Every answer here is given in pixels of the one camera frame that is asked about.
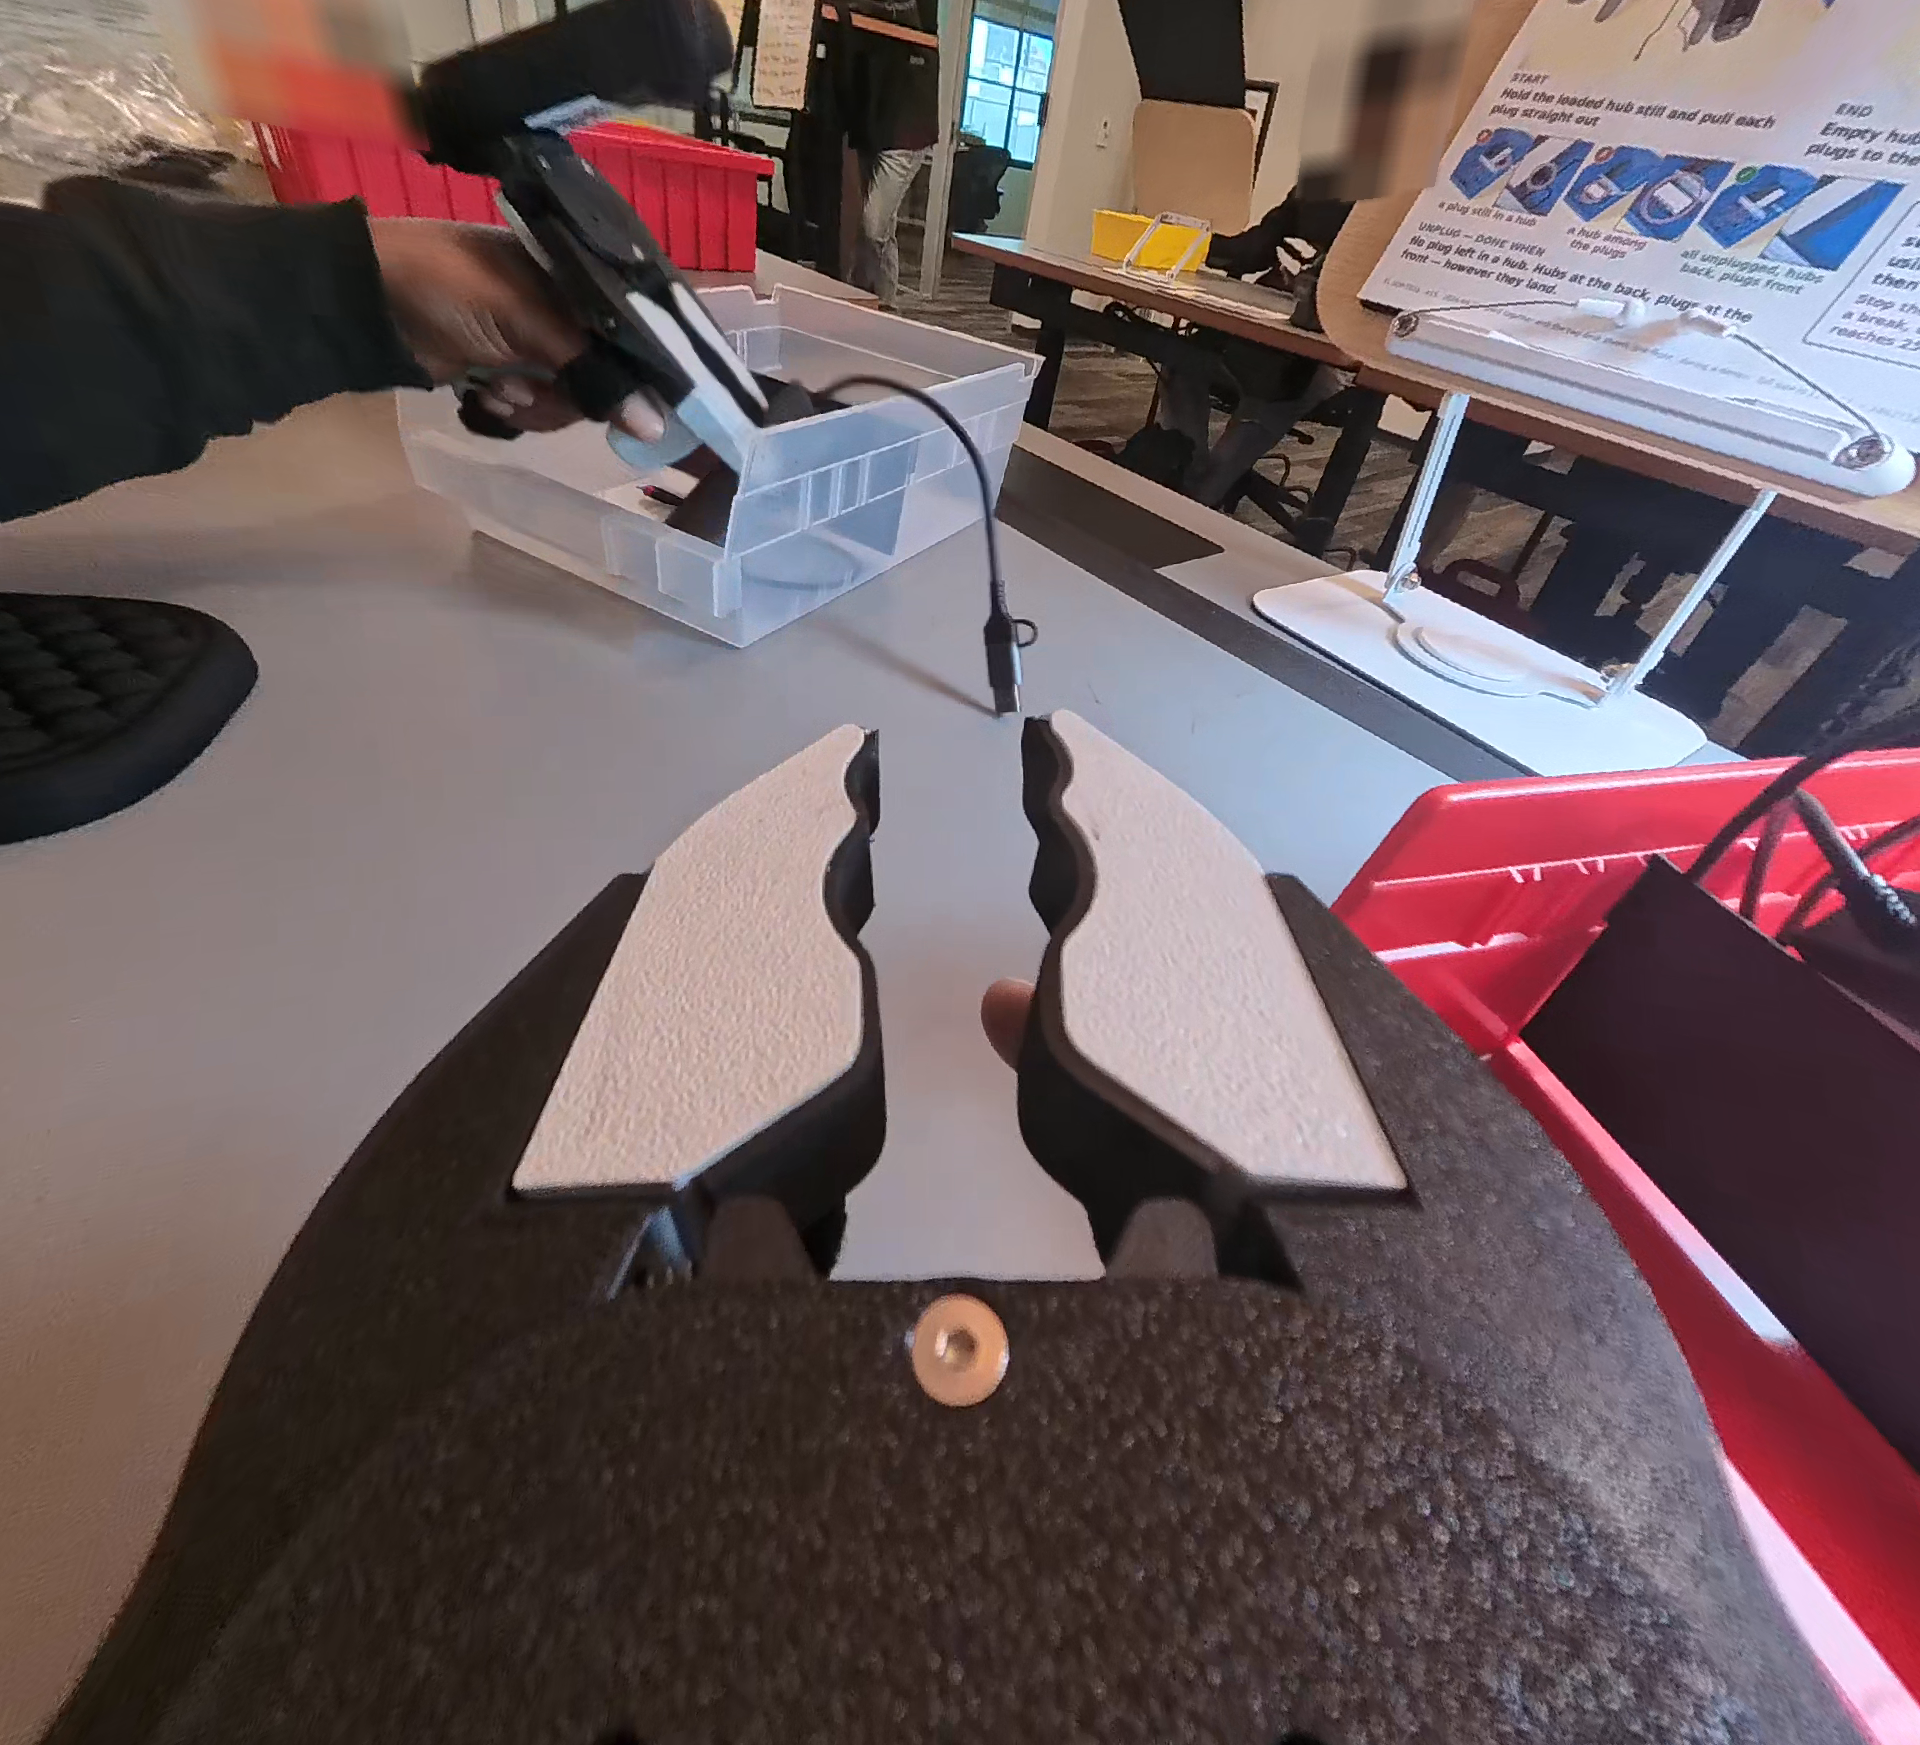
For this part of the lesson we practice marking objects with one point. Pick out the clear plastic bin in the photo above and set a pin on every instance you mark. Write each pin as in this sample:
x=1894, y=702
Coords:
x=871, y=456

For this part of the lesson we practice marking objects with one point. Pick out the person's left hand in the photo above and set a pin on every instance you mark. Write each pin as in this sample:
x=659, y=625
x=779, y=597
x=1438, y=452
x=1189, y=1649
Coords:
x=456, y=296

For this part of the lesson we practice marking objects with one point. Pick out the brown wooden table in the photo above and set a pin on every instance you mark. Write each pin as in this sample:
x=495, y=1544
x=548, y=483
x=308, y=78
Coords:
x=1144, y=296

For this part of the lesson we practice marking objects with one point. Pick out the crumpled clear plastic bag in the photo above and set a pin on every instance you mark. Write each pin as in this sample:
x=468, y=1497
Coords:
x=107, y=110

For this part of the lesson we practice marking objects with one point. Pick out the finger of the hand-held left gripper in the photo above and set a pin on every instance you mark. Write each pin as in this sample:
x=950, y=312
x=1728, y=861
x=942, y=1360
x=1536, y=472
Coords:
x=698, y=441
x=716, y=349

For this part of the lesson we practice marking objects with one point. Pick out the person's left forearm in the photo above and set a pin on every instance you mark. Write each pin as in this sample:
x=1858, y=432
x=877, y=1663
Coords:
x=154, y=336

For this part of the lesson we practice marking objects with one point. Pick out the white document stand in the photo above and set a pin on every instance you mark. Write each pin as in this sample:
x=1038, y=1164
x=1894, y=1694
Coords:
x=1501, y=666

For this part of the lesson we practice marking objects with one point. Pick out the wooden chair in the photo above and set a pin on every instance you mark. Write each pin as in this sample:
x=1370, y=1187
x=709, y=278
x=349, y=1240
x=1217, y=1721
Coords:
x=1194, y=164

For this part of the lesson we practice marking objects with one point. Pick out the red ribbed plastic bin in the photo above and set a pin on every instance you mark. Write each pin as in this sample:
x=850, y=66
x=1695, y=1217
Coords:
x=677, y=191

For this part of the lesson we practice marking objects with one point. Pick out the black bin divider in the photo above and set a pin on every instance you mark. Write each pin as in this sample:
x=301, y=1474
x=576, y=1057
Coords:
x=1724, y=1099

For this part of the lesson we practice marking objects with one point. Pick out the clear acrylic holder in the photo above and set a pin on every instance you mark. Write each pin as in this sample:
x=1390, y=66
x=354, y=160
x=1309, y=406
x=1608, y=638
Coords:
x=1176, y=247

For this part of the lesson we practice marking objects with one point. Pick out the black mesh cushion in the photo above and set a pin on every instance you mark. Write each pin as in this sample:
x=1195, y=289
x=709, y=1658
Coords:
x=92, y=710

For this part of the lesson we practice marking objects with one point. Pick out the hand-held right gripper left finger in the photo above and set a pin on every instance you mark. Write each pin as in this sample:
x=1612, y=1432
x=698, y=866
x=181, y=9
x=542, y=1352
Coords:
x=704, y=995

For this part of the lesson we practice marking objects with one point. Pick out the person's right hand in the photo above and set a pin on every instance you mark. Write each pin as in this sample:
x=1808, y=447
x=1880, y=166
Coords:
x=1012, y=1023

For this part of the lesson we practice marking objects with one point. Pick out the easel with paper sheets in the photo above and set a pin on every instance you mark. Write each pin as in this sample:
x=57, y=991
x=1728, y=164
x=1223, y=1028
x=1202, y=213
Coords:
x=785, y=38

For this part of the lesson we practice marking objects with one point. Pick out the small black usb hub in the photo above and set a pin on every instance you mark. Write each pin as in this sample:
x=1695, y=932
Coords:
x=785, y=400

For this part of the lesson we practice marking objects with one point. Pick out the black folded panel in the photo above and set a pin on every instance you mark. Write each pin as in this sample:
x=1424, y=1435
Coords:
x=1176, y=31

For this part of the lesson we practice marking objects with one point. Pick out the yellow plastic bin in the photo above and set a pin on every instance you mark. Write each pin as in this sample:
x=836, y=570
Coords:
x=1119, y=242

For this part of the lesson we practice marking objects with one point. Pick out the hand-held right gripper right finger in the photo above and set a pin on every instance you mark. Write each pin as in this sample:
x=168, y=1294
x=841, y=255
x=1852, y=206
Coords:
x=1202, y=1012

